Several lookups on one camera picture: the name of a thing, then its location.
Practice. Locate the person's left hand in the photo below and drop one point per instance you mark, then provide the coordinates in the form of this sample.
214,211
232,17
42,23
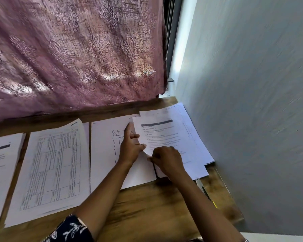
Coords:
129,151

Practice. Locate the person's right hand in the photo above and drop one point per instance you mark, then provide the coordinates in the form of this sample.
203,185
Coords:
170,162

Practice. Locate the table-print paper pile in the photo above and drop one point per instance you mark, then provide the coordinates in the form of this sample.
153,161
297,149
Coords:
50,174

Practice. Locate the dark-header text paper pile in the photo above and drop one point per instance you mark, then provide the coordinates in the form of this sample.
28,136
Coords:
2,174

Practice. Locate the person's right forearm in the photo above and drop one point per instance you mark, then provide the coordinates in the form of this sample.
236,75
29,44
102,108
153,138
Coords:
207,211

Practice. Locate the person's left forearm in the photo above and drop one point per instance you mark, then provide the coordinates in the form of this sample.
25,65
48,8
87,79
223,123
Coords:
103,199

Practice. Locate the silver yellow black stapler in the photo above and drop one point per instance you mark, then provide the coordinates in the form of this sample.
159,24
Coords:
204,191

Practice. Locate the pink patterned curtain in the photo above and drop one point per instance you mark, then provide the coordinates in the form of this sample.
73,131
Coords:
75,53

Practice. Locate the dark window frame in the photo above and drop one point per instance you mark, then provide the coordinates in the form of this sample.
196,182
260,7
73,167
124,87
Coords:
172,37

